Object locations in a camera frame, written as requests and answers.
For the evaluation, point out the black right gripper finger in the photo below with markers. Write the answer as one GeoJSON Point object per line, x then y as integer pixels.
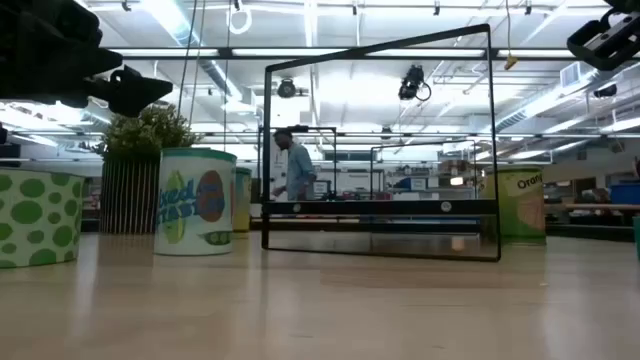
{"type": "Point", "coordinates": [582, 50]}

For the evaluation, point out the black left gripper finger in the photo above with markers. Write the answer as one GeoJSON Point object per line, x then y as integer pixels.
{"type": "Point", "coordinates": [55, 72]}
{"type": "Point", "coordinates": [135, 92]}

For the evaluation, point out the mixed vegetables label can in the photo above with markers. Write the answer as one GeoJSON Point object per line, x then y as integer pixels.
{"type": "Point", "coordinates": [195, 200]}

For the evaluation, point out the green polka dot can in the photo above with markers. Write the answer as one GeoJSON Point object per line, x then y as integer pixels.
{"type": "Point", "coordinates": [40, 215]}

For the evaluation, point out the yellow label can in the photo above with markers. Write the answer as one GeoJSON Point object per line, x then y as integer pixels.
{"type": "Point", "coordinates": [243, 200]}

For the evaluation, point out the green Orange label can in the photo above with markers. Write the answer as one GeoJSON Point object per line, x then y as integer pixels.
{"type": "Point", "coordinates": [522, 210]}

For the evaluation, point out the short teal can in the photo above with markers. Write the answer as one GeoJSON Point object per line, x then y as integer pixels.
{"type": "Point", "coordinates": [637, 237]}

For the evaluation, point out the white ceiling air vent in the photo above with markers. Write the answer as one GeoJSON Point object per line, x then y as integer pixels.
{"type": "Point", "coordinates": [570, 75]}

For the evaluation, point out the overhead LED light bar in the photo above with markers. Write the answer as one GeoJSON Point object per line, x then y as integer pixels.
{"type": "Point", "coordinates": [165, 52]}

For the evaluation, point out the yellow hanging power plug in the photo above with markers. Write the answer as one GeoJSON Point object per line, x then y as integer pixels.
{"type": "Point", "coordinates": [511, 62]}

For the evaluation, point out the artificial plant in striped pot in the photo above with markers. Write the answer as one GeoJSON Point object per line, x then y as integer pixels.
{"type": "Point", "coordinates": [130, 195]}

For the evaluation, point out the blue storage bin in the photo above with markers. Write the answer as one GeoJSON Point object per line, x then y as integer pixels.
{"type": "Point", "coordinates": [625, 194]}

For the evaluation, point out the black round ceiling fixture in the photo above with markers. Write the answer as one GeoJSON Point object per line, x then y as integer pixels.
{"type": "Point", "coordinates": [286, 88]}

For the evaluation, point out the background workbench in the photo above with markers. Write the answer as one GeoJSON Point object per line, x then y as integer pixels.
{"type": "Point", "coordinates": [595, 207]}

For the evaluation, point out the person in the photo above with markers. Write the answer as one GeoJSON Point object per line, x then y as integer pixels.
{"type": "Point", "coordinates": [300, 170]}

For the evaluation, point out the black overhead camera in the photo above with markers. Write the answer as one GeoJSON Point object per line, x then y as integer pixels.
{"type": "Point", "coordinates": [411, 82]}

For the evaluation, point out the wooden shelf with black frame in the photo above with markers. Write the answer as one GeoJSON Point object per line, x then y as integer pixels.
{"type": "Point", "coordinates": [380, 207]}

